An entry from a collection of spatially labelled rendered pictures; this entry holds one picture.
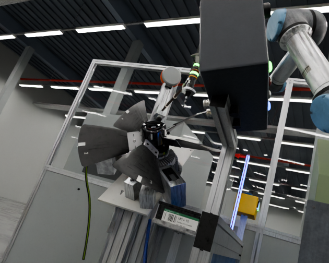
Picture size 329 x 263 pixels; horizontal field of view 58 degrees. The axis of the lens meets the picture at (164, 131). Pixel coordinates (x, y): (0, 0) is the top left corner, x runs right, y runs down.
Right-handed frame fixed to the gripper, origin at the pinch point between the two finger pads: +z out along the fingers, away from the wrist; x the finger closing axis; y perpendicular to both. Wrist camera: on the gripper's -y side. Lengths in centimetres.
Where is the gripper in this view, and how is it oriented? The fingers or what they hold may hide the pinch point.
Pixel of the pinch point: (194, 57)
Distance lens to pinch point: 159.4
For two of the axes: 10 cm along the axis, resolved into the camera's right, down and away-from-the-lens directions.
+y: -3.0, 9.0, -3.1
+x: 2.9, 4.0, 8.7
